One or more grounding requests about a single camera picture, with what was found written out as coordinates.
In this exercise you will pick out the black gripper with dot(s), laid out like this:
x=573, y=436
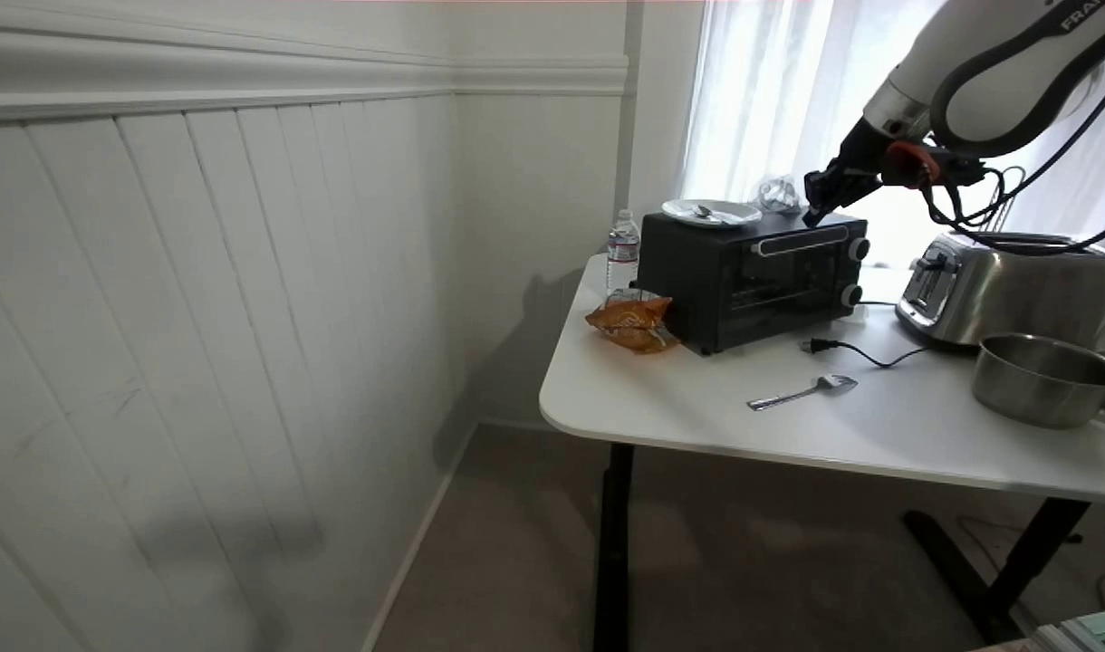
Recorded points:
x=862, y=167

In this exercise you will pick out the black toaster oven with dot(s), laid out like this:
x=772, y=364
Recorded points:
x=755, y=279

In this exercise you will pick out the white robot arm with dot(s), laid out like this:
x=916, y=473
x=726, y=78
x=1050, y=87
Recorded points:
x=984, y=78

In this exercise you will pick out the crumpled clear plastic wrap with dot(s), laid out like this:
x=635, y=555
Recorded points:
x=782, y=198

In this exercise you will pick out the white window curtain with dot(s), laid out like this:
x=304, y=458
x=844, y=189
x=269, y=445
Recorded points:
x=770, y=74

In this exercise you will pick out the silver metal toaster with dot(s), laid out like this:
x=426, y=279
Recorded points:
x=1007, y=285

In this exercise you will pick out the white plate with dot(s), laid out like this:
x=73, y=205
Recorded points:
x=712, y=213

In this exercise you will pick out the white table with black legs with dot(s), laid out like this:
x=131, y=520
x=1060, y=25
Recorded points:
x=916, y=423

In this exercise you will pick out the clear plastic water bottle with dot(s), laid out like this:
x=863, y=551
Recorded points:
x=621, y=252

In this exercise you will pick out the stainless steel pot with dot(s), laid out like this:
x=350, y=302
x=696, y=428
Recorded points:
x=1037, y=380

